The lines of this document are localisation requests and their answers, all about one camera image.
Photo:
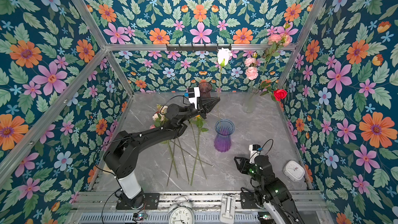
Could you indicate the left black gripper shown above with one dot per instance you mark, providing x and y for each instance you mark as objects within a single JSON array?
[{"x": 205, "y": 106}]

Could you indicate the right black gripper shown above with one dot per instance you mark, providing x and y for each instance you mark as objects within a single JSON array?
[{"x": 249, "y": 161}]

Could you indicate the orange rose flower stem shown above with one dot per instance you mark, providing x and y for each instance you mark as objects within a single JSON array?
[{"x": 197, "y": 127}]

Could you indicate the purple glass vase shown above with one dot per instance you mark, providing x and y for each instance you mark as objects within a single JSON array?
[{"x": 224, "y": 129}]

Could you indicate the clear ribbed glass vase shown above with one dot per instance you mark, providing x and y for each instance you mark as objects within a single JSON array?
[{"x": 250, "y": 101}]

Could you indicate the white rosebud flower stem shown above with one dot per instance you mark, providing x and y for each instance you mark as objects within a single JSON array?
[{"x": 223, "y": 57}]

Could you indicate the cream rose flower bunch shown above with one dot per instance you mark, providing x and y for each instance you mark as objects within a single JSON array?
[{"x": 159, "y": 120}]

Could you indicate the pink carnation flower stem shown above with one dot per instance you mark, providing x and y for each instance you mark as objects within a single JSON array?
[{"x": 252, "y": 67}]

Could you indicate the red rose flower stem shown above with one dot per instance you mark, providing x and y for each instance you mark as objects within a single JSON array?
[{"x": 269, "y": 87}]

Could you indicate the pink bud flower stem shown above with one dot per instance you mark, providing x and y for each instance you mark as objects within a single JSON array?
[{"x": 280, "y": 38}]

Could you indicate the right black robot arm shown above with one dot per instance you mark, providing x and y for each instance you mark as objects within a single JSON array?
[{"x": 270, "y": 193}]

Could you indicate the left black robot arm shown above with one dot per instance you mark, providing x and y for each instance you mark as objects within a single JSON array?
[{"x": 122, "y": 154}]

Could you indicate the dark maroon glass vase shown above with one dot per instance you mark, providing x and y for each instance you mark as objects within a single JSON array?
[{"x": 205, "y": 89}]

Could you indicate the white alarm clock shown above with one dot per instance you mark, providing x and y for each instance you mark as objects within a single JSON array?
[{"x": 181, "y": 213}]

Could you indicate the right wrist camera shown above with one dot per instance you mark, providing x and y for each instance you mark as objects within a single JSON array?
[{"x": 255, "y": 150}]

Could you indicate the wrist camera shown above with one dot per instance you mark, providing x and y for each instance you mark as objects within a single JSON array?
[
  {"x": 255, "y": 150},
  {"x": 193, "y": 95}
]

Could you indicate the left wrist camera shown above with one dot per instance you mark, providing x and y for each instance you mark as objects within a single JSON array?
[{"x": 193, "y": 95}]

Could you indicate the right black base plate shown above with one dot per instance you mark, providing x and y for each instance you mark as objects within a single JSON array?
[{"x": 248, "y": 201}]

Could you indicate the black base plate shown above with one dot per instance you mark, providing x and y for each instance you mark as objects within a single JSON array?
[
  {"x": 248, "y": 201},
  {"x": 149, "y": 200}
]

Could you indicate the white clamp bracket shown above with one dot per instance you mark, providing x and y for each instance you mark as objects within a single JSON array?
[{"x": 227, "y": 212}]

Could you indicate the black hook rail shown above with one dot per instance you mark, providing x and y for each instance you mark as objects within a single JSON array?
[{"x": 198, "y": 47}]

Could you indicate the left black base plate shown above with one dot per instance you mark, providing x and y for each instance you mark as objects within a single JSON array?
[{"x": 149, "y": 200}]

